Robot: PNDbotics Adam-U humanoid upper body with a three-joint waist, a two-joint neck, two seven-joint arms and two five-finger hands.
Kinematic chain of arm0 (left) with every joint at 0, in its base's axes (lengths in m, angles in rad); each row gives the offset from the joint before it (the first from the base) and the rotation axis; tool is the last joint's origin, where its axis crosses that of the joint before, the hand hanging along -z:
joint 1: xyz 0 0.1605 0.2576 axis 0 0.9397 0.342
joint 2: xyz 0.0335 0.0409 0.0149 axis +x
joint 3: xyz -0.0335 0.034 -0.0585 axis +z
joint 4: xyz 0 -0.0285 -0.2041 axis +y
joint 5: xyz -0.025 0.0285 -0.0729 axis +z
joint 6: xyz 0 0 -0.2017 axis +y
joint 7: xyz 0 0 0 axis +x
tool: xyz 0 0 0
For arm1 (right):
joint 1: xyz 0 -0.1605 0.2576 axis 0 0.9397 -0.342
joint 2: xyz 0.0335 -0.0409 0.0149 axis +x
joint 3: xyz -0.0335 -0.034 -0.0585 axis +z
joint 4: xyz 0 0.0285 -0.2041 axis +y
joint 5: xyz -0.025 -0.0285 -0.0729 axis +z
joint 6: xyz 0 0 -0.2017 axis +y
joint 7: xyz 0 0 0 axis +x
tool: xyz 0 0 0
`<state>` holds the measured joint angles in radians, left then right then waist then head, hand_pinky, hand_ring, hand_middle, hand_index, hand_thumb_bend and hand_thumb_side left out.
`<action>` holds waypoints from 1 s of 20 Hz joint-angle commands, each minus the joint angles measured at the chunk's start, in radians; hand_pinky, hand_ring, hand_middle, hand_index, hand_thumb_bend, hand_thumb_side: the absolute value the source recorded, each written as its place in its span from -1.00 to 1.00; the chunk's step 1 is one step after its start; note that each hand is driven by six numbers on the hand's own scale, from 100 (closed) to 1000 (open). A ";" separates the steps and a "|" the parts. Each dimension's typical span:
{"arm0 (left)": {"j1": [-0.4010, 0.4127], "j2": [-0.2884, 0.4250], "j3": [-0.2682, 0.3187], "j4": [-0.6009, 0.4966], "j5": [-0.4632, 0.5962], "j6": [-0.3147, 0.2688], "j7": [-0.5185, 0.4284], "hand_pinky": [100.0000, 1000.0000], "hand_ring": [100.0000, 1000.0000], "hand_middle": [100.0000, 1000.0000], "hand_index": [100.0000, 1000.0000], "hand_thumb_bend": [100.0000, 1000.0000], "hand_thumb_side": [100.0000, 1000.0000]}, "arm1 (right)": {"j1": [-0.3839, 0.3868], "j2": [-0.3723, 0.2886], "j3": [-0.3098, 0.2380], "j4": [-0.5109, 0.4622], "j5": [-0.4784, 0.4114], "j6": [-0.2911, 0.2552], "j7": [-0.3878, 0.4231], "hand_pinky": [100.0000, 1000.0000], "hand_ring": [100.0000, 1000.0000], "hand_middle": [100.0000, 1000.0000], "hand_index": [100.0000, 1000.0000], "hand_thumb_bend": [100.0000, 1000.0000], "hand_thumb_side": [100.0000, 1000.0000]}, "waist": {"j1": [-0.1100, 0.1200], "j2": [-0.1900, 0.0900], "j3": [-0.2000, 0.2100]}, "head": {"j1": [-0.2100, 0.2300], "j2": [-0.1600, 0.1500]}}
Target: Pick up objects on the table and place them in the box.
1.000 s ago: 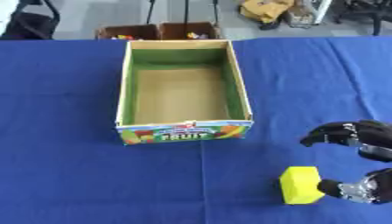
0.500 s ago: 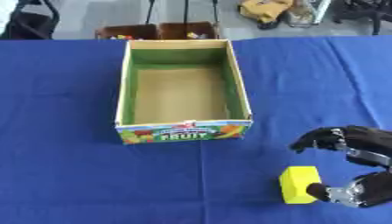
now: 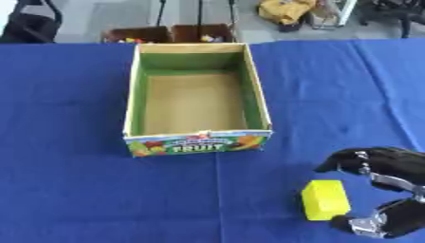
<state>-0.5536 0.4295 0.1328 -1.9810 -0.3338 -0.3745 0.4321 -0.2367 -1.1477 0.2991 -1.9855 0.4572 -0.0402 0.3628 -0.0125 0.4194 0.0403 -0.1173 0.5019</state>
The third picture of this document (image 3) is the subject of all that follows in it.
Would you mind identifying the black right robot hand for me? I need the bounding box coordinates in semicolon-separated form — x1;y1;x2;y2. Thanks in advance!
312;146;425;240

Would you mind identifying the cardboard box with green inside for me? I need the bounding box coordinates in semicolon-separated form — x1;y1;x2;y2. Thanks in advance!
120;42;276;159

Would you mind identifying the brown cardboard box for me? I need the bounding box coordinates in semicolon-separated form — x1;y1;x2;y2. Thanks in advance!
169;23;238;44
100;26;173;45

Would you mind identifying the yellow rectangular block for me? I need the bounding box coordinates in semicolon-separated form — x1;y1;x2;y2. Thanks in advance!
300;179;352;222

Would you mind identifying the black chair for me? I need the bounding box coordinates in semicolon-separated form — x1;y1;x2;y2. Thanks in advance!
0;0;65;45
355;0;425;39

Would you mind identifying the yellow bag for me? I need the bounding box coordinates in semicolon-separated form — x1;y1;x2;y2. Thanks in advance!
255;0;319;27

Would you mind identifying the black tripod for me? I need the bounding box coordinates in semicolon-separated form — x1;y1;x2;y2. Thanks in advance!
154;0;239;28

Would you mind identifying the white metal frame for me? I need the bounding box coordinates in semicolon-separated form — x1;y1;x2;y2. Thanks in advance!
306;0;359;30

